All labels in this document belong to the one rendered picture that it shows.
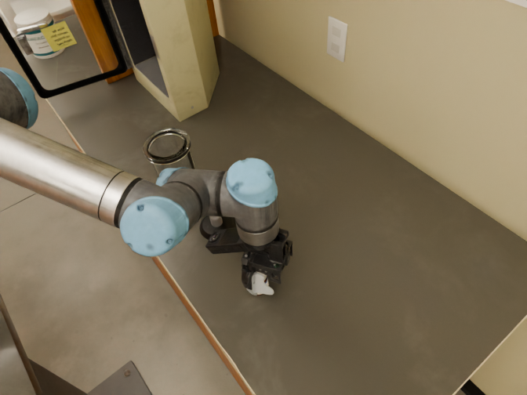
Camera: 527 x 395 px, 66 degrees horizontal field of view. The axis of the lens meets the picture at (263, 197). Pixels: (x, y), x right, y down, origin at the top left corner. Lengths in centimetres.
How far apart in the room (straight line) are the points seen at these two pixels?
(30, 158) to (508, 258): 97
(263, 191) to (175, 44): 72
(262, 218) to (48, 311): 175
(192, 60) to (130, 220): 83
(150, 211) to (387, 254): 64
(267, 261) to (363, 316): 27
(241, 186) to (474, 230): 67
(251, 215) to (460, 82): 61
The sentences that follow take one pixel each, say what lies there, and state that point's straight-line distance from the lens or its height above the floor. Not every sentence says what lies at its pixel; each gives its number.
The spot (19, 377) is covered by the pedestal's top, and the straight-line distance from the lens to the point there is 104.
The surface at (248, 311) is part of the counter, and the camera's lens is 92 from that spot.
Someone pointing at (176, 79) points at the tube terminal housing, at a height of 109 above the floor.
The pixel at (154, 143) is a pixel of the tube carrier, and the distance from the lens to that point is 98.
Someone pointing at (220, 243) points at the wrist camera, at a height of 113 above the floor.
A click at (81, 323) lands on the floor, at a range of 217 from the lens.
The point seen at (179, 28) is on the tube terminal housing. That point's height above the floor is 123.
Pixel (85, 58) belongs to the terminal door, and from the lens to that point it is 152.
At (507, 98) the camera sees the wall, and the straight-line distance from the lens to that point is 100.
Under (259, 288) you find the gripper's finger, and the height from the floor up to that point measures 102.
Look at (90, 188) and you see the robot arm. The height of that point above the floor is 140.
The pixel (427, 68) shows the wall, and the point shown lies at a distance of 107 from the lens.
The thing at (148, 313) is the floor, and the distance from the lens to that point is 205.
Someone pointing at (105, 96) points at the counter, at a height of 94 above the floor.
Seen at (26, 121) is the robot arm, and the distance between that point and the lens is 85.
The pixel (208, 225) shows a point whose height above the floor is 98.
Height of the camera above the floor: 178
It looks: 51 degrees down
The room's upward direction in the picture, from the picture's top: 7 degrees counter-clockwise
